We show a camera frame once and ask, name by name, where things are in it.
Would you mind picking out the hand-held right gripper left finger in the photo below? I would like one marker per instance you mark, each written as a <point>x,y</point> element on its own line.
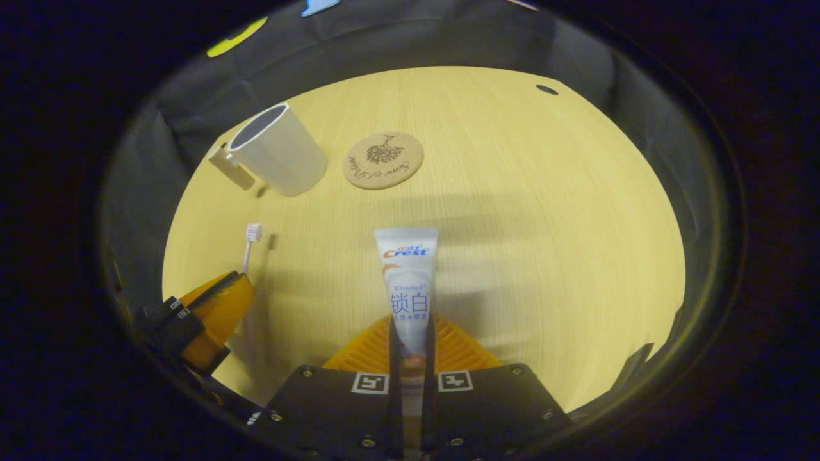
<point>396,397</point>

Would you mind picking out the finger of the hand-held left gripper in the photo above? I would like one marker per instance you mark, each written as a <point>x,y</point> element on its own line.
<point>163,326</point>
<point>221,307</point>

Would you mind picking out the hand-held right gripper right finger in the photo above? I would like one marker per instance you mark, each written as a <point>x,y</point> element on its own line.
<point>429,397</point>

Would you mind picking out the pale pink toothbrush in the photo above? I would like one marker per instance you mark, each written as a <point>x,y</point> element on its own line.
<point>254,234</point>

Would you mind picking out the white toothpaste tube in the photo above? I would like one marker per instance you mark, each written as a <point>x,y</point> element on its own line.
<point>409,288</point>

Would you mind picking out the round cork coaster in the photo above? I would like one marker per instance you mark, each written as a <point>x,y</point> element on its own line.
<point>384,160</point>

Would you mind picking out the wooden desktop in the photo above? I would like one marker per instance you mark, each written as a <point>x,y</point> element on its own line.
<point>512,224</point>

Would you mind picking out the black backdrop cloth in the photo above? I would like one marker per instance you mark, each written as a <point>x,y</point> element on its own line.
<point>192,83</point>

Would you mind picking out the black round desk hole cap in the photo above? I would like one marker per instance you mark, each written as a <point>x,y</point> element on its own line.
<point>546,89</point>

